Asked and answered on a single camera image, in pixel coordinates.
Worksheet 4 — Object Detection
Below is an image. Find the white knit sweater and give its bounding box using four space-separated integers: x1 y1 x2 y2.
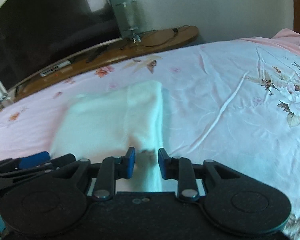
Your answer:
50 80 164 192

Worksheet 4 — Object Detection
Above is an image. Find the silver set-top box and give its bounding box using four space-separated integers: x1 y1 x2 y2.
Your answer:
39 60 71 77

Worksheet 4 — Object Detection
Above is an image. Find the pink floral bed sheet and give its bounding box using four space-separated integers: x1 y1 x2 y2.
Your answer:
0 29 300 239

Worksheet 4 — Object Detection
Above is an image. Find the wooden TV console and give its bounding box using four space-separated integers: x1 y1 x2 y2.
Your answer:
0 25 199 110

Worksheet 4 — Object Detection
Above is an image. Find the large black curved television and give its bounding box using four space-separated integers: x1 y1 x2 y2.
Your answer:
0 0 121 89

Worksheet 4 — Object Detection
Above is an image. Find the black cable on console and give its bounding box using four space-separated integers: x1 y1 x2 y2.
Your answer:
124 24 191 48

